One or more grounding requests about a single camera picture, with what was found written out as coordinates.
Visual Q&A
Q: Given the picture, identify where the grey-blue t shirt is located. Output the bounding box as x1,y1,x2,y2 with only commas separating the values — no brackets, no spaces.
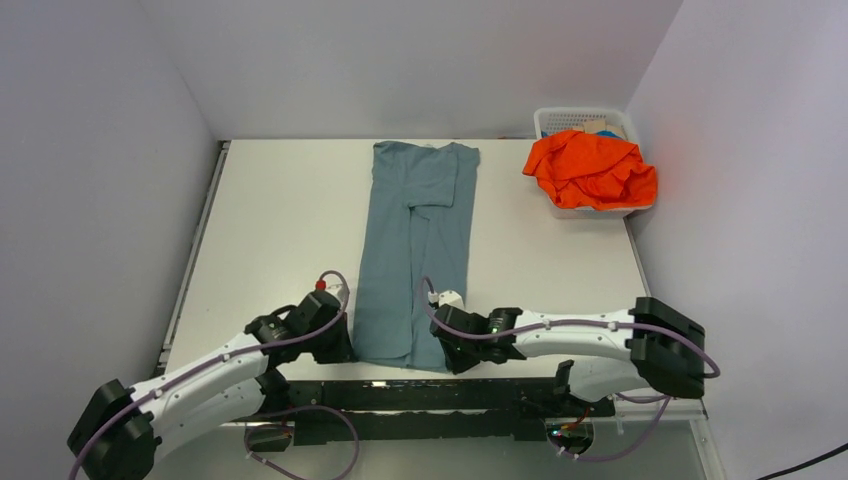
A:
352,141,481,372

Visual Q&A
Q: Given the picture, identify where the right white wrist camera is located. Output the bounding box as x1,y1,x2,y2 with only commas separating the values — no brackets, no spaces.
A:
426,290,465,310

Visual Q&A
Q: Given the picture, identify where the aluminium frame rail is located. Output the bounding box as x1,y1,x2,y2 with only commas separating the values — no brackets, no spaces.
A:
120,374,708,429

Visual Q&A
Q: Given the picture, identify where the black cable bottom right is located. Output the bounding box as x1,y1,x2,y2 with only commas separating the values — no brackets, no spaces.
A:
755,442,848,480

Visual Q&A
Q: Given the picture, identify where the white plastic laundry basket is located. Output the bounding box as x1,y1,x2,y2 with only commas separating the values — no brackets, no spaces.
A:
533,107,648,220

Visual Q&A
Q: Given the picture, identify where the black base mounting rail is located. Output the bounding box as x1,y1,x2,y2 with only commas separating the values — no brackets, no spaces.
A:
247,377,615,446

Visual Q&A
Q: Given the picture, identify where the tan item in basket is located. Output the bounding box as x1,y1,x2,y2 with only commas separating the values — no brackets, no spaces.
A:
574,119,627,139

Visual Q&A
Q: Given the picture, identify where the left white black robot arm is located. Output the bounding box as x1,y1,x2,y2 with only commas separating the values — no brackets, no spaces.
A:
67,285,352,479

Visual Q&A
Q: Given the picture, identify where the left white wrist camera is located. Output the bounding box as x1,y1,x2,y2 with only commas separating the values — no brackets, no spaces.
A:
315,279,349,303

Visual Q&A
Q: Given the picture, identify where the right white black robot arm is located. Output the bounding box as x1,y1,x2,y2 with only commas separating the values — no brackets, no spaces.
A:
423,291,720,415

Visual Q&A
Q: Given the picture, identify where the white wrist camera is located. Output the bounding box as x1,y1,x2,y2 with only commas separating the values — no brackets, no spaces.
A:
315,279,349,303
426,290,465,310

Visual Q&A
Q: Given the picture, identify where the orange t shirt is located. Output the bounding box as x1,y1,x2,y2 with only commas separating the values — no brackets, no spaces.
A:
522,130,659,211

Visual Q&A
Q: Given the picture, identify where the blue garment in basket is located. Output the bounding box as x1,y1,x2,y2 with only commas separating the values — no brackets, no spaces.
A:
593,130,626,141

